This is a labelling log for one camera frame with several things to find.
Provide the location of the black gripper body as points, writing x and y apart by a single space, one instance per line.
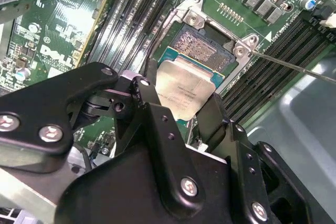
118 195

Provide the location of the silver CPU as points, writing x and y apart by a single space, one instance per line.
183 85

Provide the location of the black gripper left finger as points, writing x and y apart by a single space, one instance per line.
39 108

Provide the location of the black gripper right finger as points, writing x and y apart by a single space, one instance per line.
249 182

